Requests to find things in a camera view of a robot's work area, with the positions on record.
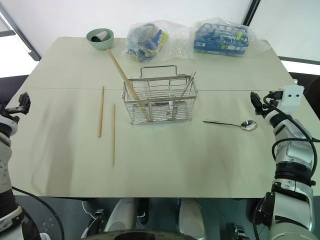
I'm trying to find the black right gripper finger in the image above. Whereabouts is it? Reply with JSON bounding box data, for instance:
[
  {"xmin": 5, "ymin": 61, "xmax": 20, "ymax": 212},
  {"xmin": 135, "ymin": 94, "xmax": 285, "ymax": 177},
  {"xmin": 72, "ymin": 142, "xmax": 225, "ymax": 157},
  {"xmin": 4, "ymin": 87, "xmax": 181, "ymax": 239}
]
[
  {"xmin": 250, "ymin": 91, "xmax": 263, "ymax": 105},
  {"xmin": 254, "ymin": 102, "xmax": 266, "ymax": 116}
]

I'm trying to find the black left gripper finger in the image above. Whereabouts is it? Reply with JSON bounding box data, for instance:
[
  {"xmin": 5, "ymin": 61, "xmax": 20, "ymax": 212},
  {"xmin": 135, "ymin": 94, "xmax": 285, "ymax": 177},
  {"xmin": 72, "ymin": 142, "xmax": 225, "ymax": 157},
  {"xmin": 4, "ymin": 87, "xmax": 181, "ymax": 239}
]
[
  {"xmin": 20, "ymin": 102, "xmax": 32, "ymax": 116},
  {"xmin": 18, "ymin": 91, "xmax": 30, "ymax": 105}
]

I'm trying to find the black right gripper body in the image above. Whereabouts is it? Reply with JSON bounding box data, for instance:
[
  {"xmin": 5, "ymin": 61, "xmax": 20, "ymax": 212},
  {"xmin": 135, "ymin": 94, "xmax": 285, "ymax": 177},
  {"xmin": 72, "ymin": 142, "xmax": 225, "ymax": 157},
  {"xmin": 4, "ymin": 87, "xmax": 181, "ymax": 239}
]
[{"xmin": 261, "ymin": 90, "xmax": 285, "ymax": 111}]

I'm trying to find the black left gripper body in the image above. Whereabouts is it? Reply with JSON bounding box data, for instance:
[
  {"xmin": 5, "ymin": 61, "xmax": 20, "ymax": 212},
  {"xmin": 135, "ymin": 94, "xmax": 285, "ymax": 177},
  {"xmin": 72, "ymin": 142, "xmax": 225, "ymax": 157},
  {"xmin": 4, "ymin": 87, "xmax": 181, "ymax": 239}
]
[{"xmin": 4, "ymin": 104, "xmax": 23, "ymax": 116}]

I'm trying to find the silver metal spoon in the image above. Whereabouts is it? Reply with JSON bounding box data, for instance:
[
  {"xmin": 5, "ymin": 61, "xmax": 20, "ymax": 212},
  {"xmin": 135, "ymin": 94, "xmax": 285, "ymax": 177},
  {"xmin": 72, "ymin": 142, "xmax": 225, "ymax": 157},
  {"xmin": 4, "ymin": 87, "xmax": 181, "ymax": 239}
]
[{"xmin": 202, "ymin": 120, "xmax": 259, "ymax": 132}]

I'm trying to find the silver metal utensil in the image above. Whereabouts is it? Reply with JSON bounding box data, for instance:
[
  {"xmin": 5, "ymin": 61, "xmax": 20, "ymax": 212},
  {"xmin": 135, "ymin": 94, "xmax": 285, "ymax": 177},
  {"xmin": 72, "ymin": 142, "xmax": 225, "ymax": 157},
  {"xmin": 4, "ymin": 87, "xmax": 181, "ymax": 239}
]
[{"xmin": 180, "ymin": 70, "xmax": 197, "ymax": 97}]

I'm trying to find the clear bag with blue tray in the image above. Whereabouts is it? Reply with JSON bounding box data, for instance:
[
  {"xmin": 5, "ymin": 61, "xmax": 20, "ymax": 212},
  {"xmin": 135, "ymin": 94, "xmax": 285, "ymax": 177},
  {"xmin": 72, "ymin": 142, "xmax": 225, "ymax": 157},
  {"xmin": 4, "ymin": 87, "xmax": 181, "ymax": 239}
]
[{"xmin": 191, "ymin": 16, "xmax": 272, "ymax": 60}]

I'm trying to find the wooden chopstick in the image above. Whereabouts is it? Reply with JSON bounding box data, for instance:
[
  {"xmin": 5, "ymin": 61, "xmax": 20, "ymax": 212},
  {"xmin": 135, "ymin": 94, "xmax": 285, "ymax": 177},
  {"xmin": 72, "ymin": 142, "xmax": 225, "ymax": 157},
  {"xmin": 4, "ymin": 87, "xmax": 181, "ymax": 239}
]
[
  {"xmin": 107, "ymin": 49, "xmax": 150, "ymax": 121},
  {"xmin": 109, "ymin": 51, "xmax": 152, "ymax": 120},
  {"xmin": 111, "ymin": 103, "xmax": 117, "ymax": 167},
  {"xmin": 97, "ymin": 86, "xmax": 105, "ymax": 138}
]

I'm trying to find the black upright pole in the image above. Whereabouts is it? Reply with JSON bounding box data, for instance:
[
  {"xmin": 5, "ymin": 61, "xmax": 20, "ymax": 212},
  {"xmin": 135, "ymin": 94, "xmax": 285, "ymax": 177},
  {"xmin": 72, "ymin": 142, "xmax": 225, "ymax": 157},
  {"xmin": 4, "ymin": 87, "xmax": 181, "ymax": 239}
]
[{"xmin": 243, "ymin": 0, "xmax": 258, "ymax": 27}]

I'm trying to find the pale green bowl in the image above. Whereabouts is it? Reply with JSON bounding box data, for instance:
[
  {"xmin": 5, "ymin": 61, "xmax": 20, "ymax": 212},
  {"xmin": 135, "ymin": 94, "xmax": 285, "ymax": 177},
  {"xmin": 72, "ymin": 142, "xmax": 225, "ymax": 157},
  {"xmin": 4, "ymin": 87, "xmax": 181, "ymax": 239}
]
[{"xmin": 86, "ymin": 28, "xmax": 116, "ymax": 51}]

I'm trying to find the grey paper cup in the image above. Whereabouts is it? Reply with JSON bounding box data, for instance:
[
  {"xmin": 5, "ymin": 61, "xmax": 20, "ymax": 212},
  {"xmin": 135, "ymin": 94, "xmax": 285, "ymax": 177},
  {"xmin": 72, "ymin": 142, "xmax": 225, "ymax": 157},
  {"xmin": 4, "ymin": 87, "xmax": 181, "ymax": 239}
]
[{"xmin": 91, "ymin": 30, "xmax": 109, "ymax": 43}]

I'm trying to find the grey round floor disc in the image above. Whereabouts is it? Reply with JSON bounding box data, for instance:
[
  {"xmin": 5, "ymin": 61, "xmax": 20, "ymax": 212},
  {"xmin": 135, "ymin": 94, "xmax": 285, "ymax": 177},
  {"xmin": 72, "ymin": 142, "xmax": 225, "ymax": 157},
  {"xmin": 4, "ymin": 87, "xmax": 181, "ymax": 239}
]
[{"xmin": 23, "ymin": 194, "xmax": 65, "ymax": 240}]

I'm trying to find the clear bag with blue packets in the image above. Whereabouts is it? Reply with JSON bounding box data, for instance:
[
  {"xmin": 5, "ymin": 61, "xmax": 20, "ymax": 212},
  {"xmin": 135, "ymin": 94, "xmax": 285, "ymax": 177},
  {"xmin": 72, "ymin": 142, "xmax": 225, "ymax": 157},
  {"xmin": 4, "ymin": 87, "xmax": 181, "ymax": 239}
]
[{"xmin": 121, "ymin": 19, "xmax": 195, "ymax": 62}]

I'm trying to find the white robot right leg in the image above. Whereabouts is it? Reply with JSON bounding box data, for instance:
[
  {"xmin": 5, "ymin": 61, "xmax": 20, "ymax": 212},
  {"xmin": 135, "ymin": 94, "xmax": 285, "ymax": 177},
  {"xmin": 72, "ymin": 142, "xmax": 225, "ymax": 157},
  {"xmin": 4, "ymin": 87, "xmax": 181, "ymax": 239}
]
[{"xmin": 177, "ymin": 198, "xmax": 206, "ymax": 238}]

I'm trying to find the white robot leg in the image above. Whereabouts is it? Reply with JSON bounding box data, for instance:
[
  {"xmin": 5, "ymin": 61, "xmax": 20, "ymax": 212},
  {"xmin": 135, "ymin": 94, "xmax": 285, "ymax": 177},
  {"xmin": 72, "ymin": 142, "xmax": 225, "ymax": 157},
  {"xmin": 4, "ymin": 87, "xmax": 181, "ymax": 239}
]
[
  {"xmin": 177, "ymin": 198, "xmax": 206, "ymax": 238},
  {"xmin": 103, "ymin": 198, "xmax": 138, "ymax": 233}
]

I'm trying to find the white robot left leg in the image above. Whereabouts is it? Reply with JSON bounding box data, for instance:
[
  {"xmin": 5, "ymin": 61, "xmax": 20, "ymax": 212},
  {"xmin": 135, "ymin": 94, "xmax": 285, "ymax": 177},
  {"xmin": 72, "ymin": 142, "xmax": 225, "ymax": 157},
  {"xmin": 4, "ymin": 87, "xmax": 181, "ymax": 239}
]
[{"xmin": 103, "ymin": 198, "xmax": 138, "ymax": 233}]

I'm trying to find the dark rounded robot waist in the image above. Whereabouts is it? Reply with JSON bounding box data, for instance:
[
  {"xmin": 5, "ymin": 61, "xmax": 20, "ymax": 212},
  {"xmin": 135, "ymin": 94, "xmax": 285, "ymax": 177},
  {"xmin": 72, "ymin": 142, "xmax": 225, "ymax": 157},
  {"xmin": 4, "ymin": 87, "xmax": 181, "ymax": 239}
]
[{"xmin": 81, "ymin": 227, "xmax": 202, "ymax": 240}]

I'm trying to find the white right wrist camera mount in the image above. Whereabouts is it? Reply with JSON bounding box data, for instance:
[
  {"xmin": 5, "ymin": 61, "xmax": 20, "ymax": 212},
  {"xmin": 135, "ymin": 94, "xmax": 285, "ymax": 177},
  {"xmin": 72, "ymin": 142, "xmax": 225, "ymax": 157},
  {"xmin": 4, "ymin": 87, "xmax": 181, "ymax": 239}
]
[{"xmin": 276, "ymin": 85, "xmax": 305, "ymax": 115}]

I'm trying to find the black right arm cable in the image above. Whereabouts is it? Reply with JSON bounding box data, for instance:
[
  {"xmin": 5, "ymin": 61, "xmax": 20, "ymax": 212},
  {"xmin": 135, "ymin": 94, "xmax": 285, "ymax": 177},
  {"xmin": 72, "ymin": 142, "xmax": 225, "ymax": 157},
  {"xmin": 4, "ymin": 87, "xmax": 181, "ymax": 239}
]
[{"xmin": 264, "ymin": 96, "xmax": 320, "ymax": 181}]

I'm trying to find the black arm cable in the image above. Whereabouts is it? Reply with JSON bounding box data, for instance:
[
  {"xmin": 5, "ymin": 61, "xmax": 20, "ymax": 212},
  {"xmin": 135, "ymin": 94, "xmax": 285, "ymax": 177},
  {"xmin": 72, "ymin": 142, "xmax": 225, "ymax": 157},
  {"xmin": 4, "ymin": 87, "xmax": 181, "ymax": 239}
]
[
  {"xmin": 11, "ymin": 185, "xmax": 62, "ymax": 240},
  {"xmin": 264, "ymin": 96, "xmax": 320, "ymax": 181}
]

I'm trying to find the black metal frame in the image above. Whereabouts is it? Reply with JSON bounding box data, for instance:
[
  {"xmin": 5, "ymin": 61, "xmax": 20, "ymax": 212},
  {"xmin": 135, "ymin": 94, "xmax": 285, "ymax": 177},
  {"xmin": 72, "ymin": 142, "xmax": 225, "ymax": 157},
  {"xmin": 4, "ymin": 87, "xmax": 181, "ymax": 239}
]
[{"xmin": 0, "ymin": 0, "xmax": 42, "ymax": 62}]

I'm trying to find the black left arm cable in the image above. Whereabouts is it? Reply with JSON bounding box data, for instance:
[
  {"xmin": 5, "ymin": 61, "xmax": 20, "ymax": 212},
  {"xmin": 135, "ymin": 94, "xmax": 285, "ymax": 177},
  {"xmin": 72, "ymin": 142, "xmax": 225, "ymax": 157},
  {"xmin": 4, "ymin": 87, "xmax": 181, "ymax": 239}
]
[{"xmin": 11, "ymin": 185, "xmax": 62, "ymax": 240}]

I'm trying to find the silver wire cutlery basket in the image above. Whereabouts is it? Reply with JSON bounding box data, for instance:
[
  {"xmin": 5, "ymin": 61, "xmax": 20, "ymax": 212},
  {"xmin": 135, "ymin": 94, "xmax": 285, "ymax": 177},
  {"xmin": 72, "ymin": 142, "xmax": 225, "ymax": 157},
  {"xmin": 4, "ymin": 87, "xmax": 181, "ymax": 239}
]
[{"xmin": 122, "ymin": 64, "xmax": 199, "ymax": 126}]

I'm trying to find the white thin cable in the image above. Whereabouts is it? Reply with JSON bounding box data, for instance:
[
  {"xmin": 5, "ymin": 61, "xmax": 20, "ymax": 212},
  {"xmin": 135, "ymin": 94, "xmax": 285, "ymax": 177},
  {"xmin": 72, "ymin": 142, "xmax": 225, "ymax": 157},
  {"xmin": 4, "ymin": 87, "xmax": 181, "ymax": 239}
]
[{"xmin": 81, "ymin": 199, "xmax": 99, "ymax": 221}]

